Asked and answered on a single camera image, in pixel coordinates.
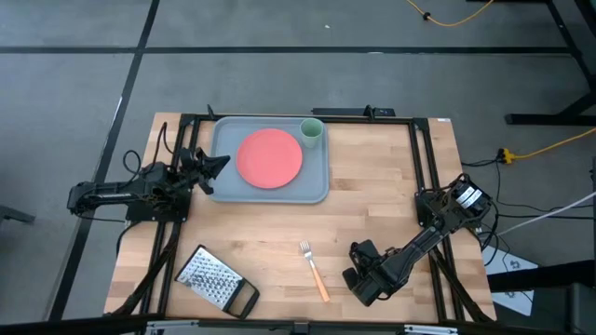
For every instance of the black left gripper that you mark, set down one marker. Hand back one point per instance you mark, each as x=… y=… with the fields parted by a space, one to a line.
x=191 y=167

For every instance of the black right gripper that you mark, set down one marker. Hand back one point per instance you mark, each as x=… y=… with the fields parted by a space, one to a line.
x=375 y=267

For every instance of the red round plate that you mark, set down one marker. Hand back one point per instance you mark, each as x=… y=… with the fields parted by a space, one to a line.
x=269 y=158

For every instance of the pale green cup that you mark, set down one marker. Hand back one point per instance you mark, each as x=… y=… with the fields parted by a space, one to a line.
x=311 y=137

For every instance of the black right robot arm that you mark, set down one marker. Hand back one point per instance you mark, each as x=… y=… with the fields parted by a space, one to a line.
x=428 y=237

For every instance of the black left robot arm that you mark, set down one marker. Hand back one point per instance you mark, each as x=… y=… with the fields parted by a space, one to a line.
x=112 y=191

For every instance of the grey plastic tray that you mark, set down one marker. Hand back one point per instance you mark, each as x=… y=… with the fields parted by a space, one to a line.
x=223 y=186

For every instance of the white printed paper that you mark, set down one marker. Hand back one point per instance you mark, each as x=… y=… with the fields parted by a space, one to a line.
x=512 y=265

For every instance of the black furniture block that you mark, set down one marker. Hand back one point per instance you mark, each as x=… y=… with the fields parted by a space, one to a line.
x=577 y=302

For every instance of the black stand legs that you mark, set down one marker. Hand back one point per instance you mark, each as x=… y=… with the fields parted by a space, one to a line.
x=549 y=118

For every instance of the black aluminium table frame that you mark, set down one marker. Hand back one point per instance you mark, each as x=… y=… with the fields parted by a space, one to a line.
x=372 y=120

